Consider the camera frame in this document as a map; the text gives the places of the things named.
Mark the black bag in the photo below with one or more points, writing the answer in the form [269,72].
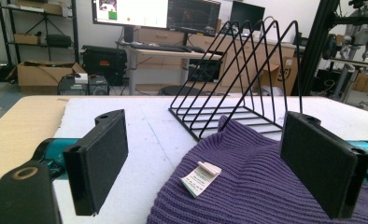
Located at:
[58,40]

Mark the dark computer monitor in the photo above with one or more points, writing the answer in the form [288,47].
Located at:
[194,15]

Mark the computer tower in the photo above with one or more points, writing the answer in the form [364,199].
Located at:
[93,87]

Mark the printed cardboard box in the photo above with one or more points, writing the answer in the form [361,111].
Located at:
[286,73]

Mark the purple knit sweater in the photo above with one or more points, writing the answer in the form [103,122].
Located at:
[253,186]

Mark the black metal shelf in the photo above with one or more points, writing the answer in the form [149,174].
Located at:
[74,28]

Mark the black metal frame stand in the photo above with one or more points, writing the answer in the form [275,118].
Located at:
[314,46]

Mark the black equipment case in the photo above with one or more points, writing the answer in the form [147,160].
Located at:
[104,63]

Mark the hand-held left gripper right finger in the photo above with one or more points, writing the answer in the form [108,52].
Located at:
[319,165]

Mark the white table mat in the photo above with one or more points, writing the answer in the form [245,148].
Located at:
[154,140]

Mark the open cardboard box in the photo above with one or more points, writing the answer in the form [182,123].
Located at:
[39,76]

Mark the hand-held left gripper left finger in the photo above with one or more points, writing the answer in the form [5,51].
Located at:
[95,161]

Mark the black keyboard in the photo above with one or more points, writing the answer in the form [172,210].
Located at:
[160,47]

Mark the switched-off black monitor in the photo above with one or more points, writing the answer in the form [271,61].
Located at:
[247,12]

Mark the wooden standing desk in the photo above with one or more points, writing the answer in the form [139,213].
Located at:
[160,53]

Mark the small cardboard box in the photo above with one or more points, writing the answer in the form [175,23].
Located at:
[25,39]

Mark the bright computer monitor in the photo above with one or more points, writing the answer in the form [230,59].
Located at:
[138,11]

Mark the white sweater label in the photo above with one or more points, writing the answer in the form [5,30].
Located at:
[200,179]

